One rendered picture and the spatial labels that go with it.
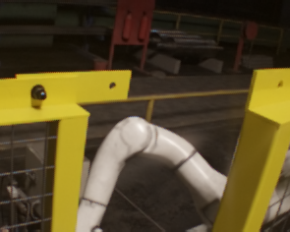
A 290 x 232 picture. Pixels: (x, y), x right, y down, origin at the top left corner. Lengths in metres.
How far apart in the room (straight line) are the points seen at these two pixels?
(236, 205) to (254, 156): 0.07
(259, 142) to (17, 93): 0.34
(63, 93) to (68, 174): 0.13
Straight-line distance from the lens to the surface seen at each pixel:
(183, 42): 9.24
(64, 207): 0.67
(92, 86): 0.65
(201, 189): 0.95
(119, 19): 7.94
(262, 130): 0.45
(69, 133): 0.60
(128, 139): 0.92
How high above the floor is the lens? 2.02
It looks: 20 degrees down
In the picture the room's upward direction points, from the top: 10 degrees clockwise
